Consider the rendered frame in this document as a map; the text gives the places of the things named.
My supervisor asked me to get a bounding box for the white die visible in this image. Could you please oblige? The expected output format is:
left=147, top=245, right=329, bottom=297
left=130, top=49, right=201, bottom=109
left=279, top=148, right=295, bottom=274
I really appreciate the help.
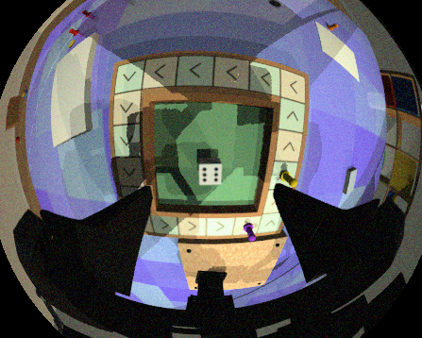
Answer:
left=199, top=158, right=221, bottom=184

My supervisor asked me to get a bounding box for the orange pawn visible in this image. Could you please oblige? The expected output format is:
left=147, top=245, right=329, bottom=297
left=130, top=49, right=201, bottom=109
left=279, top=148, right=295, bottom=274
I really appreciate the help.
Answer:
left=328, top=24, right=339, bottom=31

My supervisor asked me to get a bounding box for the purple pawn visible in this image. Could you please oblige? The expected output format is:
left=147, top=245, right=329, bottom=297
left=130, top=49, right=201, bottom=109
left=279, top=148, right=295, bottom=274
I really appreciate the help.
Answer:
left=244, top=223, right=256, bottom=242

